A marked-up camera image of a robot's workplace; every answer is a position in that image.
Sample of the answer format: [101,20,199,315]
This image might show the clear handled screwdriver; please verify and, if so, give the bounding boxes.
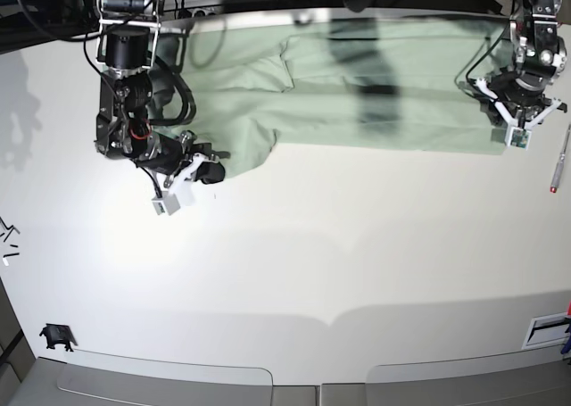
[550,124,571,194]

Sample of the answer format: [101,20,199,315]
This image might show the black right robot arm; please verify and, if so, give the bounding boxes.
[91,0,226,198]

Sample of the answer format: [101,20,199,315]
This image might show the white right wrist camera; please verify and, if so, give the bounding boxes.
[152,187,194,216]

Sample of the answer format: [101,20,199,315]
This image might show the light green T-shirt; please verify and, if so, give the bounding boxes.
[157,17,511,178]

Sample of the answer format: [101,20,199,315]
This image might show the black and white bit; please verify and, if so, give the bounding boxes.
[2,253,20,267]

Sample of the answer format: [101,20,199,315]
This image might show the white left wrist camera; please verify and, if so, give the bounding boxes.
[491,127,532,150]

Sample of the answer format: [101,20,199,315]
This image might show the black hex key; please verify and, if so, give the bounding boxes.
[0,218,21,242]

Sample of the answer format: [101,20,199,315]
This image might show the black clamp bracket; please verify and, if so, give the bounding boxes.
[39,324,78,352]

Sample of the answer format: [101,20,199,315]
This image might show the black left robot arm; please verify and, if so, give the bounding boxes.
[465,0,567,136]

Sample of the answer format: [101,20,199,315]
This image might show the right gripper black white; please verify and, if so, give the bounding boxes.
[133,131,230,197]

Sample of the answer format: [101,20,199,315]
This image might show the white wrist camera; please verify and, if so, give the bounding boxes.
[152,187,194,216]
[491,127,532,150]

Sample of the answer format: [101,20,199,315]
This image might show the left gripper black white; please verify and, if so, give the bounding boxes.
[472,69,567,130]

